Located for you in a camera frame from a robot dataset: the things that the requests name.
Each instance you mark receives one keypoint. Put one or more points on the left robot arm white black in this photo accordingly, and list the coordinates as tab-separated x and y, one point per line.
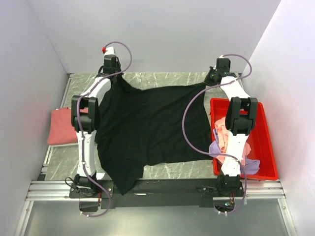
85	117

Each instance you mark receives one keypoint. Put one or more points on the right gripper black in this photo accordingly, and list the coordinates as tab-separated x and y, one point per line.
207	82

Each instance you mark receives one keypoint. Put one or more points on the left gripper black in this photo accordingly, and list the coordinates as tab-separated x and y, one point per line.
118	65

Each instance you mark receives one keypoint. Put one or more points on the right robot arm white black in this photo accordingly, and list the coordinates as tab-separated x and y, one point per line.
230	144

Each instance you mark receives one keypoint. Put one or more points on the lavender garment in bin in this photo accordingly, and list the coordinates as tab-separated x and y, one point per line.
251	166

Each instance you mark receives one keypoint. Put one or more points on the black t-shirt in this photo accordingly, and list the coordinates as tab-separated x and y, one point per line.
149	127

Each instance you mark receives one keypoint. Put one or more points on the pink garment in bin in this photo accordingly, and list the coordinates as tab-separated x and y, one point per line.
221	137

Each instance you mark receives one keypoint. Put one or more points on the aluminium frame rail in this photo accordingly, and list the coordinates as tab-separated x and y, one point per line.
59	191

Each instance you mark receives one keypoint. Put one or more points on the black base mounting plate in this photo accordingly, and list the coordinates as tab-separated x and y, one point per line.
157	193

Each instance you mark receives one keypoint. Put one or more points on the folded red t-shirt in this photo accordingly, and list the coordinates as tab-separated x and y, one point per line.
61	130

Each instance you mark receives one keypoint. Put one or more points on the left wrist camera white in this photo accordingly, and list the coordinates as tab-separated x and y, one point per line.
108	50

